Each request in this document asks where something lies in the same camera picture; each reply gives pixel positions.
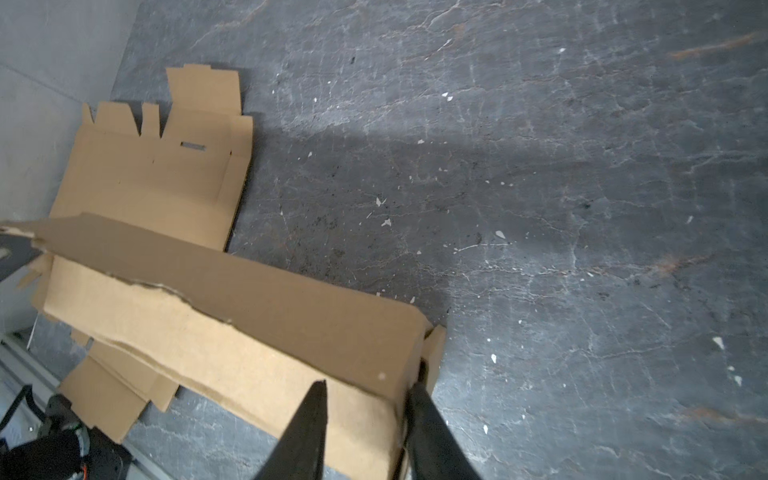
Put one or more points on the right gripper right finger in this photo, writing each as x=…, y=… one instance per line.
x=433, y=451

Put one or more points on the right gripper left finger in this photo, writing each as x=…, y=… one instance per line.
x=299, y=453

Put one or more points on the aluminium mounting rail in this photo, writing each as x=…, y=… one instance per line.
x=25, y=369

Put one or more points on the cardboard box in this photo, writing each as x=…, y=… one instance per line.
x=148, y=200
x=250, y=337

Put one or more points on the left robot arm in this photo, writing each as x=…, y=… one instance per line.
x=64, y=447

